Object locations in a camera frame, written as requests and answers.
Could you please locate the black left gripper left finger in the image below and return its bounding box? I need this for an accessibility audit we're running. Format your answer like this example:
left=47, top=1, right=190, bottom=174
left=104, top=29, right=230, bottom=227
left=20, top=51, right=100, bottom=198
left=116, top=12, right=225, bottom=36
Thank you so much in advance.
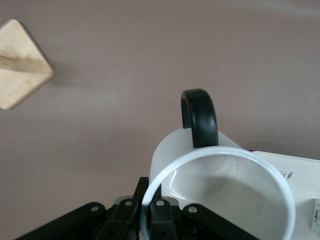
left=13, top=176, right=150, bottom=240

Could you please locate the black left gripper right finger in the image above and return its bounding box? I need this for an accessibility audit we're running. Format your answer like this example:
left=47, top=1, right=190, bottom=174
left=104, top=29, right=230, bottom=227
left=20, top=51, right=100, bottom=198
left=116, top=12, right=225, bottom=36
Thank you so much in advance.
left=149, top=196, right=257, bottom=240

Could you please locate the white smiley mug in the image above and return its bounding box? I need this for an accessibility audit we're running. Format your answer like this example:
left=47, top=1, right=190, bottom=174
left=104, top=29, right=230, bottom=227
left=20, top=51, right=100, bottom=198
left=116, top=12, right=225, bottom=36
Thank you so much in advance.
left=139, top=88, right=297, bottom=240

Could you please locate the wooden cup rack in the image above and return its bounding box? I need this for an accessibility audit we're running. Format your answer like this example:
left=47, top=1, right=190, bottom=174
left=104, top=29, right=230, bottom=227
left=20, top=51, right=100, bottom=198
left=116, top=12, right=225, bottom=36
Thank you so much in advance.
left=0, top=19, right=56, bottom=111

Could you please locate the beige plastic tray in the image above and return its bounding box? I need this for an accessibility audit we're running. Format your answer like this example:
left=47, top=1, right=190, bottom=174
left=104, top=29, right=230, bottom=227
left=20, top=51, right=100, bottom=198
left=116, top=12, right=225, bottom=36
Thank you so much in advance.
left=246, top=149, right=320, bottom=240

